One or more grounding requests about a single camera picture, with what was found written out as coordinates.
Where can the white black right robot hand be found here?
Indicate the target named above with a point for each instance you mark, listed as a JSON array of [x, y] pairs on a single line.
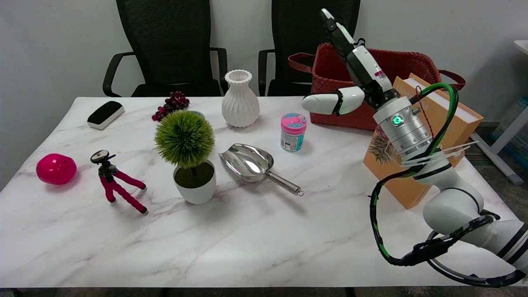
[[367, 70]]

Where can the pink lid gum jar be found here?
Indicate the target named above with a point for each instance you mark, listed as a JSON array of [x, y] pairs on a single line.
[[293, 136]]

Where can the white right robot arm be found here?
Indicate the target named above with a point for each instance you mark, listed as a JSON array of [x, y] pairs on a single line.
[[402, 132]]

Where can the red woven basket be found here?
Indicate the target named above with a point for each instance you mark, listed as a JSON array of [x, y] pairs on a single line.
[[330, 74]]

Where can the black mesh office chair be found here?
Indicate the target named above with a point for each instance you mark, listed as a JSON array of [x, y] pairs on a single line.
[[169, 37], [301, 24]]

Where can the orange pineapple book box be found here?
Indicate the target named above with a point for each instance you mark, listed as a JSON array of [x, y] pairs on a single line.
[[462, 119]]

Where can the white ribbed ceramic vase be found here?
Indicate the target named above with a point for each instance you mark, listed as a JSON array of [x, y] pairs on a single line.
[[240, 103]]

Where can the shiny metal scoop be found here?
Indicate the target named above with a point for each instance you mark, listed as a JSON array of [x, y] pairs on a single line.
[[247, 163]]

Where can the white side desk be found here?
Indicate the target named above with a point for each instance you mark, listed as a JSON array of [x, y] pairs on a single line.
[[501, 163]]

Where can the small teal lid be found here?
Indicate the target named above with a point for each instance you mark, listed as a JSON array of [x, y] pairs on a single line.
[[199, 113]]

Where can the green ball plant white pot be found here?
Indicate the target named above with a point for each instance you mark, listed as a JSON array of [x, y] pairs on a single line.
[[185, 140]]

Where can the dark purple grape bunch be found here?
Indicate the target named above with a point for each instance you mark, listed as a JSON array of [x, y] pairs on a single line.
[[173, 103]]

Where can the black white board eraser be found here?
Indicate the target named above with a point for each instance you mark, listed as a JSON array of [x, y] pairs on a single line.
[[105, 113]]

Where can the pink flexible mini tripod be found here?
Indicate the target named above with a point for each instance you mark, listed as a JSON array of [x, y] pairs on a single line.
[[113, 181]]

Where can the pink plastic ball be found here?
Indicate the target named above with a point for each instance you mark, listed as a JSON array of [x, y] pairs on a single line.
[[55, 169]]

